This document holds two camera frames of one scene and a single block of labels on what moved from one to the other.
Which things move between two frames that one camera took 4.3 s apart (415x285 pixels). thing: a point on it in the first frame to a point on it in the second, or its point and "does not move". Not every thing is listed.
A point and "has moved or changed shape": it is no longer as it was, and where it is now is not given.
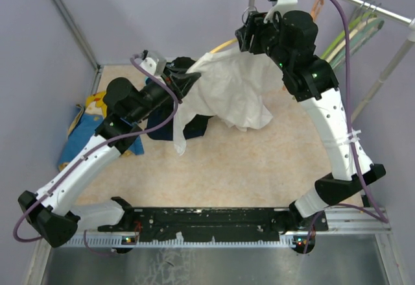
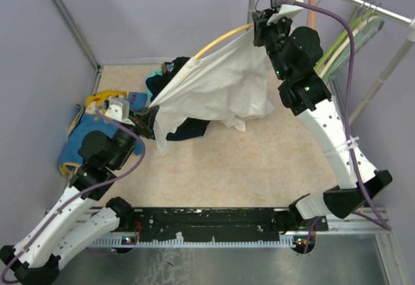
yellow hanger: (224, 44) to (221, 36)
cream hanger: (342, 46) does not move
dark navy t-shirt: (192, 103) to (191, 127)
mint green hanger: (356, 39) does not move
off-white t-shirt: (233, 86) has moved or changed shape
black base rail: (216, 224) does not move
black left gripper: (179, 84) to (144, 120)
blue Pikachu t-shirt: (89, 116) does not move
